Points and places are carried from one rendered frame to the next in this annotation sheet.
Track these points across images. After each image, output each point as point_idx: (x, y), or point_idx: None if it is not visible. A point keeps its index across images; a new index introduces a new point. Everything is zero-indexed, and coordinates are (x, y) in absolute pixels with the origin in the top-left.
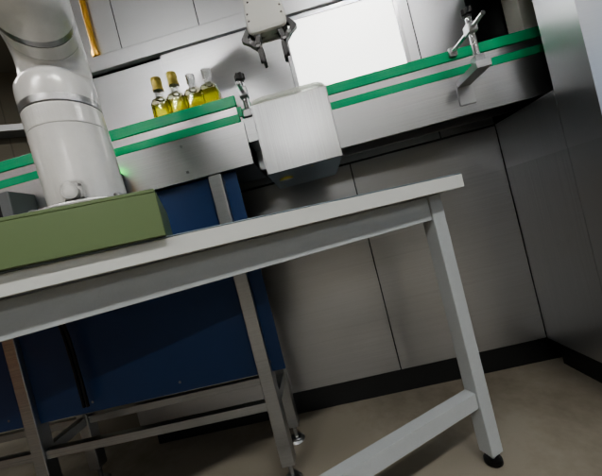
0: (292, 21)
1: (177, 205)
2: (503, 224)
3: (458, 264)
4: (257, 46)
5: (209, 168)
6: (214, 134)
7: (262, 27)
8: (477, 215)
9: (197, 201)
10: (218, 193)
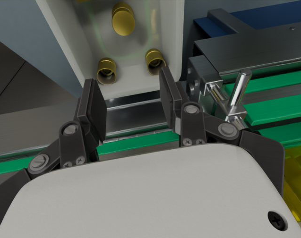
0: None
1: (288, 21)
2: (5, 100)
3: (49, 81)
4: (192, 107)
5: (259, 33)
6: (270, 58)
7: (165, 160)
8: (17, 105)
9: (262, 25)
10: (236, 23)
